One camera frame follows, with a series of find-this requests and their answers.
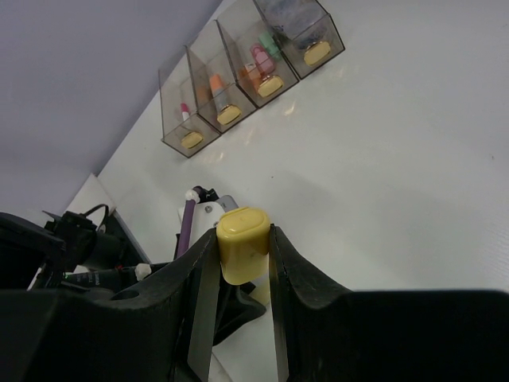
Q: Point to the orange eraser cap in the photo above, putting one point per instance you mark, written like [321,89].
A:
[202,94]

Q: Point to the green highlighter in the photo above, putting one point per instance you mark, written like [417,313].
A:
[268,43]

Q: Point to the clear drawer organizer top compartment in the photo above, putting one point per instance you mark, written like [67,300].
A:
[304,30]

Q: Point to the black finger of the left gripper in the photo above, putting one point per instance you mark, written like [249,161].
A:
[235,308]

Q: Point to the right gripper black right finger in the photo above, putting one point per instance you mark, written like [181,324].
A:
[325,332]

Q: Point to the yellow highlighter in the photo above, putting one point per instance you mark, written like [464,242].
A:
[261,292]

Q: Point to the white pen magenta cap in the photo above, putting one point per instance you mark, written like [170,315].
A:
[184,111]

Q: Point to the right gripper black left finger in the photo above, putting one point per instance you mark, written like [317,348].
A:
[160,329]

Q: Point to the pink highlighter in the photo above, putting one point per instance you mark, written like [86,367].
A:
[262,59]

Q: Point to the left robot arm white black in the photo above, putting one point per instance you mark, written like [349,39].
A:
[68,282]

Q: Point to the clear highlighter orange tip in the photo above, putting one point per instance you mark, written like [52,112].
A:
[219,94]

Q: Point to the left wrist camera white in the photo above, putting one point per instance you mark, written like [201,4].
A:
[207,215]

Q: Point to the yellow cap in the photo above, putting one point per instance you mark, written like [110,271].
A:
[243,237]

